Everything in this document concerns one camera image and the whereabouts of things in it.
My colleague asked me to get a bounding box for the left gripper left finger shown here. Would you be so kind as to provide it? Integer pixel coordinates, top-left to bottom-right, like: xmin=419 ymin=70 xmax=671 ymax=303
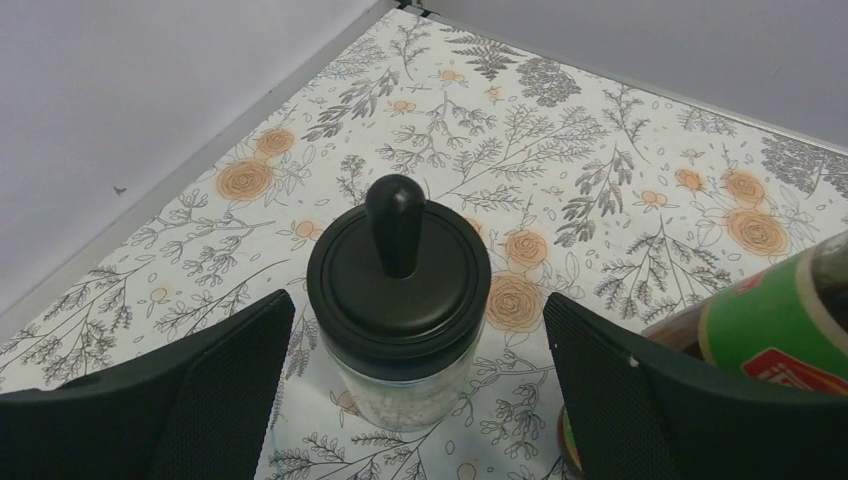
xmin=1 ymin=290 xmax=295 ymax=479

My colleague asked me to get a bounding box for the green label sauce bottle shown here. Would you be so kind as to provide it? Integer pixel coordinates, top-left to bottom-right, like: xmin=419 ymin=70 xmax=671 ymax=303
xmin=561 ymin=234 xmax=847 ymax=478

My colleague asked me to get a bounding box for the floral table mat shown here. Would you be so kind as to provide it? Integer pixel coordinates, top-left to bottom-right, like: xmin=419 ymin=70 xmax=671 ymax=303
xmin=1 ymin=10 xmax=847 ymax=479

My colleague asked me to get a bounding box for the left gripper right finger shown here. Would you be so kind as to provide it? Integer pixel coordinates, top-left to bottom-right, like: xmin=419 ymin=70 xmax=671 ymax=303
xmin=543 ymin=293 xmax=847 ymax=479

